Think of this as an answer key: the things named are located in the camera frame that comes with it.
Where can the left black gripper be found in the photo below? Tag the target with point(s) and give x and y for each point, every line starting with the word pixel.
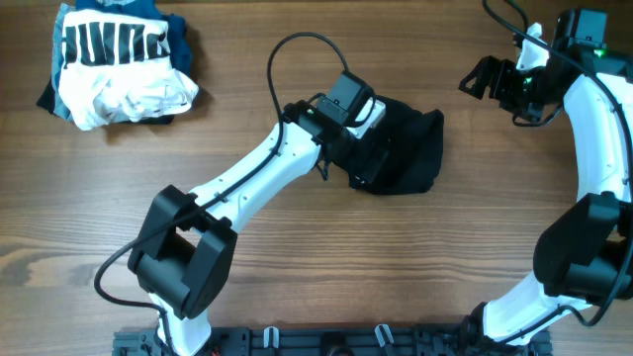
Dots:
pixel 353 162

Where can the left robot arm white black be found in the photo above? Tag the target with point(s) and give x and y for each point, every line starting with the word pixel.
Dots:
pixel 187 240

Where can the light blue grey garment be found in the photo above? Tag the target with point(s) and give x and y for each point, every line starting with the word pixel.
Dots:
pixel 59 108

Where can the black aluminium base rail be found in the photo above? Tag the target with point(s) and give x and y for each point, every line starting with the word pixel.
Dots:
pixel 421 340

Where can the black t-shirt with white logo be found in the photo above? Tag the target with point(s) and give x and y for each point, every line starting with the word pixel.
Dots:
pixel 416 149

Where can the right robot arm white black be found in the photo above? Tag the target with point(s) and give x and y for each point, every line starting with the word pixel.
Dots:
pixel 584 259

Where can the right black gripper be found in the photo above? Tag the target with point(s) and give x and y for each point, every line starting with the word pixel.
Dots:
pixel 503 70

